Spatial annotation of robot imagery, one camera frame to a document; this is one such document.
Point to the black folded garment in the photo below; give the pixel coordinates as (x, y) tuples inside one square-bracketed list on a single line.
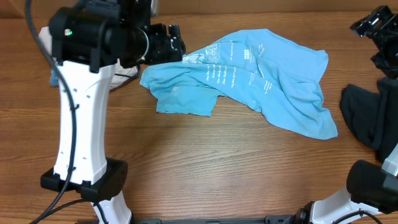
[(364, 114)]

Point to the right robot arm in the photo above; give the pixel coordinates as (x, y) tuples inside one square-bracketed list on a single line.
[(370, 189)]

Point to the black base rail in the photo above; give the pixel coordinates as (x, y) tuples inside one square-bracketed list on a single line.
[(211, 221)]

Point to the beige pants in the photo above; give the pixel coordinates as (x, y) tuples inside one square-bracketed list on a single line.
[(122, 75)]

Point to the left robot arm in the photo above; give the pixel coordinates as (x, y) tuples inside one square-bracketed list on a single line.
[(89, 41)]

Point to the blue denim jeans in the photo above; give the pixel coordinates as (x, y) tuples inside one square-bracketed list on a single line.
[(53, 79)]

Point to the light blue printed t-shirt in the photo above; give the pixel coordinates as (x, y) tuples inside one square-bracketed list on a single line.
[(258, 68)]

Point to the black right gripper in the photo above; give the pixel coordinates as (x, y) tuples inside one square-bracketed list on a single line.
[(376, 30)]

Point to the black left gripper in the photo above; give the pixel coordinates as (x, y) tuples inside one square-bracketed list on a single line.
[(162, 54)]

